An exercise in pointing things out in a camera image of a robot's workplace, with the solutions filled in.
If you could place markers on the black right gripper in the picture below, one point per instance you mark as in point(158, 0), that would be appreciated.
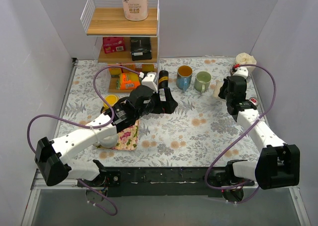
point(224, 90)

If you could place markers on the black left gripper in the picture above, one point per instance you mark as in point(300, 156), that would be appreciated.
point(162, 103)

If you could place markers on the cream ceramic mug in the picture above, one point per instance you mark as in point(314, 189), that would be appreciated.
point(217, 88)

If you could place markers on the light green mug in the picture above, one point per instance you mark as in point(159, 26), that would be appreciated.
point(202, 81)

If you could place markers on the blue butterfly ceramic mug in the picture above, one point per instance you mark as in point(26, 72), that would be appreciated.
point(184, 76)

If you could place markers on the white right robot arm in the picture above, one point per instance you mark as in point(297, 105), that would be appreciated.
point(278, 164)

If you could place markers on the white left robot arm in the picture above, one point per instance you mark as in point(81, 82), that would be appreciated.
point(55, 158)

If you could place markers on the yellow mug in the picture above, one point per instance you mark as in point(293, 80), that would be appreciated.
point(111, 99)

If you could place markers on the white ceramic mug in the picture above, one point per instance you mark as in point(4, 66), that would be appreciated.
point(107, 143)

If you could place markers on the floral tablecloth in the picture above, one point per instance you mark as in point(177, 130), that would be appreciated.
point(194, 135)

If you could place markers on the black beverage can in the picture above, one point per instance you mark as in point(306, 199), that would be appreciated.
point(162, 84)

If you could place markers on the cartoon jar with cloth lid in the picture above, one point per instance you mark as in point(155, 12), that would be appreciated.
point(242, 59)

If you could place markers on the yellow box right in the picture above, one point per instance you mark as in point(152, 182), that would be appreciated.
point(148, 67)

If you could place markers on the yellow box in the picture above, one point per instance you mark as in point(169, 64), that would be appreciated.
point(114, 71)
point(128, 67)
point(148, 67)

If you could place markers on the orange yellow sponge pack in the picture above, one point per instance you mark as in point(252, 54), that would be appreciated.
point(128, 80)

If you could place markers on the yellow box middle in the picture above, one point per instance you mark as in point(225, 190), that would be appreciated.
point(128, 67)

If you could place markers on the floral serving tray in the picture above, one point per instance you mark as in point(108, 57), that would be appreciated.
point(128, 138)

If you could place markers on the yellow box left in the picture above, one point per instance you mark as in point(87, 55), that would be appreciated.
point(114, 71)

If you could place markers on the black coffee bag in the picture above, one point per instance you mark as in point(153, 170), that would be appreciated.
point(140, 48)

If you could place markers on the red tissue box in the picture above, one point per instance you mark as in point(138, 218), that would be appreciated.
point(113, 44)

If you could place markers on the wrapped toilet paper roll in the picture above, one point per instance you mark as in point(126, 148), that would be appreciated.
point(135, 10)

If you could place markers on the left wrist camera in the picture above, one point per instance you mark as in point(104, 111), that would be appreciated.
point(151, 80)

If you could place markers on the wooden wire shelf rack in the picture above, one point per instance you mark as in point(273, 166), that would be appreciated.
point(105, 20)

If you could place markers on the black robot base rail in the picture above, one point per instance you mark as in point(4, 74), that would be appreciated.
point(168, 181)

